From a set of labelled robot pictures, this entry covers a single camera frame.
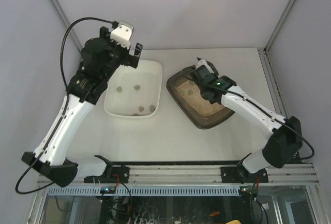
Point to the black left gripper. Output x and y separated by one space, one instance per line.
133 56

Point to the aluminium right side rail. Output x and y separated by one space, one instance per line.
272 83

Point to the aluminium right frame post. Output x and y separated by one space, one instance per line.
285 14

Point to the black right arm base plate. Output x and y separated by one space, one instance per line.
244 175

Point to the left controller board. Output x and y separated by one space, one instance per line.
108 190

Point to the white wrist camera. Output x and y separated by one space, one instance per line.
201 62
122 34

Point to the grey slotted cable duct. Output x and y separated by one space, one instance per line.
147 191

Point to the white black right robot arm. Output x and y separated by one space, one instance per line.
283 135

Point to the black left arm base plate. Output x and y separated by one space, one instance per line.
111 175

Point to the right controller board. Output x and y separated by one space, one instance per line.
248 191

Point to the brown plastic litter box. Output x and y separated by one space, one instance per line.
201 112

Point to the aluminium frame post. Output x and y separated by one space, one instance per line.
285 14
55 4

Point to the controller board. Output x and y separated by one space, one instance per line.
248 191
108 190

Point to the aluminium front mounting rail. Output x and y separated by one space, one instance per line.
293 174

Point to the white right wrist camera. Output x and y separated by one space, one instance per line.
201 62

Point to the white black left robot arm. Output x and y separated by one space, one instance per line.
101 57

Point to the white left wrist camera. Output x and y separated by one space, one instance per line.
122 34

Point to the white plastic tub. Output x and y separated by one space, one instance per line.
148 75

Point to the aluminium left frame post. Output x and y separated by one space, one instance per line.
55 4

